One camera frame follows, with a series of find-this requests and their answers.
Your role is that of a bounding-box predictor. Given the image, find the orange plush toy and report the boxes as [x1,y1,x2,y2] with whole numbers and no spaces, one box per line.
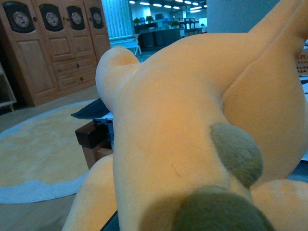
[63,0,308,231]

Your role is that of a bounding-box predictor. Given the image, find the black and white bedsheet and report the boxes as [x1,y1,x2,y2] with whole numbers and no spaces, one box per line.
[71,99,114,125]

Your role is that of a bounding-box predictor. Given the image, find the yellow round rug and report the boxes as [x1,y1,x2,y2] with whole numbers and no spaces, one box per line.
[0,101,91,204]

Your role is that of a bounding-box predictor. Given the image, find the wooden wardrobe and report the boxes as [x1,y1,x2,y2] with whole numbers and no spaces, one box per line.
[0,0,110,106]

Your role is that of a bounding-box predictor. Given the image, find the cartoon paper hang tag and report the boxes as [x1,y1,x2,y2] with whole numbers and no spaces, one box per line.
[296,46,308,77]

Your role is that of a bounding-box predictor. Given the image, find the wooden bed frame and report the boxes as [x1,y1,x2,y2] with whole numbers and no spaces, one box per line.
[75,121,113,169]

